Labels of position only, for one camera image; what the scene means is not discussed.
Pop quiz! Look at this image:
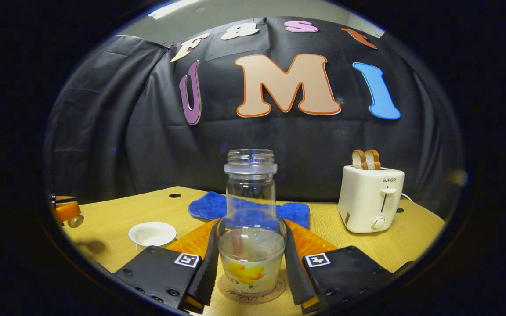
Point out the cream white toaster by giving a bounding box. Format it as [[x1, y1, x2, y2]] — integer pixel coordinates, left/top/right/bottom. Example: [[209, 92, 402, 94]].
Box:
[[338, 165, 405, 234]]

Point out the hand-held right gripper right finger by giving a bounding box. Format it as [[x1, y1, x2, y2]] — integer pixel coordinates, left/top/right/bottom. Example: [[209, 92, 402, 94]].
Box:
[[282, 218, 414, 314]]

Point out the clear glass water bottle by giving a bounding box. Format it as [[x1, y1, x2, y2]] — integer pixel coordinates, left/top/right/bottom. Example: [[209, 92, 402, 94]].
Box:
[[217, 149, 287, 295]]

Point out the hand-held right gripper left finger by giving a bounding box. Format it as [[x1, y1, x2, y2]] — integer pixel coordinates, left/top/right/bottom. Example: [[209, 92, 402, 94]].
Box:
[[113, 218, 220, 314]]

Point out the blue folded towel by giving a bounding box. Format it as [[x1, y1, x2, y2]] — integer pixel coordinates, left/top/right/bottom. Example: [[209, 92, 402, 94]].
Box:
[[188, 191, 311, 230]]

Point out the beige ceramic teacup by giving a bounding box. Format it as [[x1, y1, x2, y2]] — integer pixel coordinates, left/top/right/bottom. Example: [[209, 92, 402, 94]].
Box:
[[128, 222, 177, 247]]

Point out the round cork coaster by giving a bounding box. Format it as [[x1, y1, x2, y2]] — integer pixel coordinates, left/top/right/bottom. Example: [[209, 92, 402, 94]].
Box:
[[217, 272, 287, 305]]

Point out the black backdrop cloth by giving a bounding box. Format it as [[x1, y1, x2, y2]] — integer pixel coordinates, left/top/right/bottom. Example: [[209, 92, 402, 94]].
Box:
[[44, 17, 466, 218]]

